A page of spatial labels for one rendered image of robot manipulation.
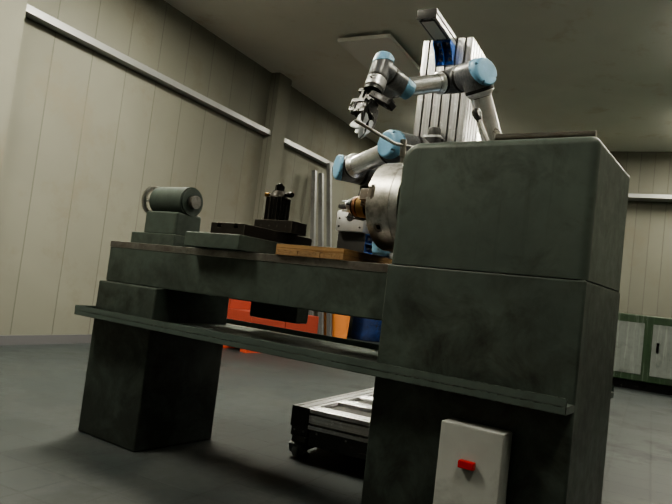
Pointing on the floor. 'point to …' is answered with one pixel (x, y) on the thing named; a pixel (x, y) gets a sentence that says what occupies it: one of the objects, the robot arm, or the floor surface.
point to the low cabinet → (643, 353)
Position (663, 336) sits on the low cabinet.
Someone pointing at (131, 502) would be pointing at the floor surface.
